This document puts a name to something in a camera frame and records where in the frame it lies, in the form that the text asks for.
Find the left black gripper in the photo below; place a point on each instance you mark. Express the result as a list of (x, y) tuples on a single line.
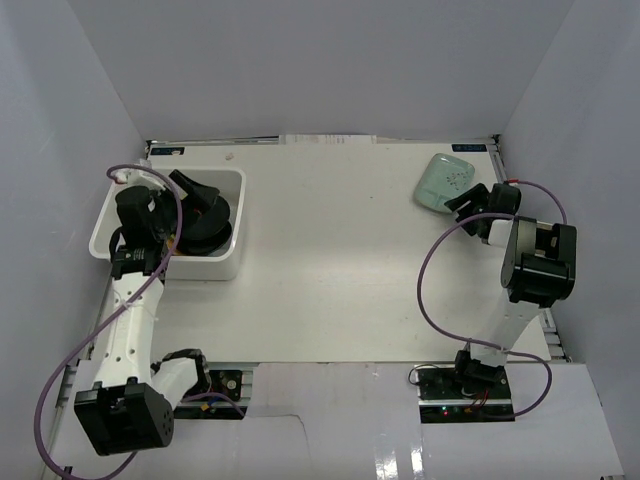
[(182, 201)]

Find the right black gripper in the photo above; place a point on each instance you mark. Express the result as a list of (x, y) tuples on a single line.
[(477, 195)]

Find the black round plate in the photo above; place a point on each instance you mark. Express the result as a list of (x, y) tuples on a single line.
[(201, 226), (192, 246)]

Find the pale green rectangular dish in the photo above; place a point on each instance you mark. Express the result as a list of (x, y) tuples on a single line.
[(446, 177)]

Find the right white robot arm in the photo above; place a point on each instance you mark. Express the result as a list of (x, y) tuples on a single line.
[(480, 363)]

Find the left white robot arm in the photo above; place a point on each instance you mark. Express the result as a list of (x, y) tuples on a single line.
[(130, 405)]

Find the white plastic bin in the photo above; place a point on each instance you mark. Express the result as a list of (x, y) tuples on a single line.
[(221, 265)]

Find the dark label sticker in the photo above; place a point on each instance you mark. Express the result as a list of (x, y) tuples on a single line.
[(468, 148), (167, 151)]

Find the left dark label sticker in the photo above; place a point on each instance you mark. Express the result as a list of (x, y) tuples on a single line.
[(167, 151)]

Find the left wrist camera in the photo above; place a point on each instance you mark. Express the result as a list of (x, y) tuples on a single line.
[(141, 174)]

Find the aluminium frame rail right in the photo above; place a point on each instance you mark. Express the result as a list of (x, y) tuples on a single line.
[(525, 200)]

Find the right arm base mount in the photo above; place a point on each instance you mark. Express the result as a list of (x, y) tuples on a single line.
[(444, 399)]

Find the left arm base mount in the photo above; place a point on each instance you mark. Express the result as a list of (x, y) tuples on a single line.
[(233, 383)]

